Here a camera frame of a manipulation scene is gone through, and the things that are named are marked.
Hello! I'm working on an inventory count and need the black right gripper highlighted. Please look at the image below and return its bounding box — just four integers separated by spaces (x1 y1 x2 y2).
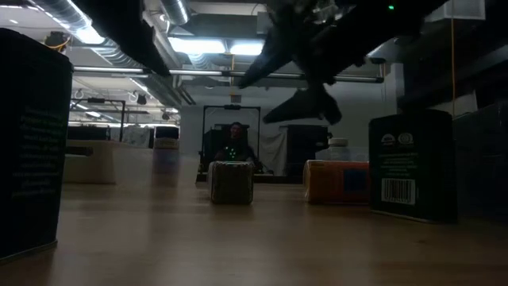
237 0 370 126

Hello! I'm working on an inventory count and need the Everything Bagel seasoning jar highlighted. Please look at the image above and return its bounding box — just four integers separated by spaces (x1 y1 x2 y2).
326 137 351 162

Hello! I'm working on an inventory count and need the orange spice jar black lid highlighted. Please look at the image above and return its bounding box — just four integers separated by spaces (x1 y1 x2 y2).
302 159 371 207

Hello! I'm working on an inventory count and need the white-lid glass spice jar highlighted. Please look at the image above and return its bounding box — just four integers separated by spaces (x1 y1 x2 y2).
207 160 256 207

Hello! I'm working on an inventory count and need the green spice tin with barcode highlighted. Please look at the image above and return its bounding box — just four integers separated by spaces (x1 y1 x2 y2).
368 108 458 224

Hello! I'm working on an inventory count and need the large dark spice tin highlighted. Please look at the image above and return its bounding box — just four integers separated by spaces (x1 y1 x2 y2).
0 27 75 264

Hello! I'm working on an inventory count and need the ceiling light panel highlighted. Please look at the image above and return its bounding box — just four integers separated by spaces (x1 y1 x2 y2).
168 37 227 55
229 41 265 56

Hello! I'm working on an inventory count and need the grey ceiling vent box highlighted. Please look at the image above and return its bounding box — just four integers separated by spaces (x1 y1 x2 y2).
256 11 275 36

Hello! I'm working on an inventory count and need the black background cabinet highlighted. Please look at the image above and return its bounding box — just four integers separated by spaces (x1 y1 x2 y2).
285 124 333 184

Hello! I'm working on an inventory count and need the white background cloth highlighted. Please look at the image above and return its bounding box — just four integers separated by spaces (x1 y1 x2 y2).
260 130 289 176

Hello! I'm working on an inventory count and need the person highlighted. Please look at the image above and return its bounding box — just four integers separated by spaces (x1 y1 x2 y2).
216 121 257 162

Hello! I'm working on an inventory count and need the dark background table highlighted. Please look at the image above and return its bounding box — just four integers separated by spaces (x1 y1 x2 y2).
196 172 306 185

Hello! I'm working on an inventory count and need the dark storage bin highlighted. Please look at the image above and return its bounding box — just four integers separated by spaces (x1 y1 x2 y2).
452 101 508 226

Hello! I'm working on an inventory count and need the black background monitor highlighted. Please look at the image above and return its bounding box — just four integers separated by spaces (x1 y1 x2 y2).
67 126 112 141

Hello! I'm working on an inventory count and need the black background station frame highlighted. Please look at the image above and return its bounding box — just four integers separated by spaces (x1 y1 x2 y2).
202 104 262 176

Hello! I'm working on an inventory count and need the aluminium frame bar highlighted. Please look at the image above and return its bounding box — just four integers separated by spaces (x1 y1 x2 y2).
73 66 385 84

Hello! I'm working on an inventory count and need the round silver ceiling duct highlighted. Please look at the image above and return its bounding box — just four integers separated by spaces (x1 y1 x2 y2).
160 0 191 26

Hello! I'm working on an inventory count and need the black background rig frame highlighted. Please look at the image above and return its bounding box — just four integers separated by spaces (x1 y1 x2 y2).
70 98 127 143

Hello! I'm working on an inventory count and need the beige bin with handle slot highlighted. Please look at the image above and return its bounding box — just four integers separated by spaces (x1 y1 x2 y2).
63 138 156 186

